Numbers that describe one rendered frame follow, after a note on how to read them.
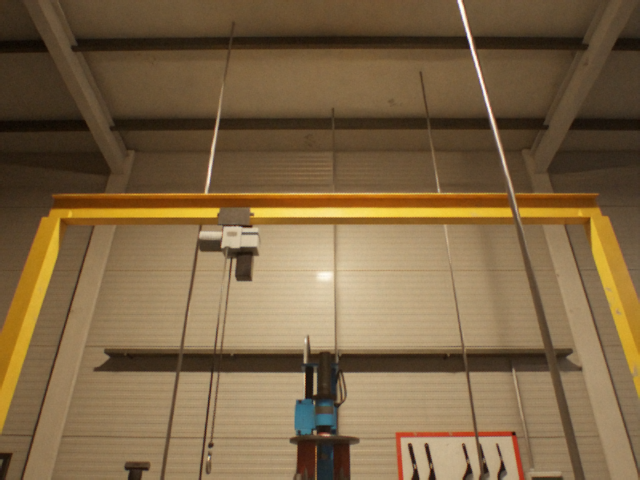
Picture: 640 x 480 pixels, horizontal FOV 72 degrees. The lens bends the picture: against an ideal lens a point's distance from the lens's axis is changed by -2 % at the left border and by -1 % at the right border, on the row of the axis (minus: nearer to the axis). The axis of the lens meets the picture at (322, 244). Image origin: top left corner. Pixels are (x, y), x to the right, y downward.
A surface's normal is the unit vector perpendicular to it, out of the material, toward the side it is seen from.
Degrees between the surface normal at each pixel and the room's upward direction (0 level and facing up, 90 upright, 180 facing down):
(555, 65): 174
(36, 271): 90
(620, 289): 90
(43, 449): 90
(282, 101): 174
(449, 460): 90
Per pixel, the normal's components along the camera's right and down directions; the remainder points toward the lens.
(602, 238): 0.00, -0.49
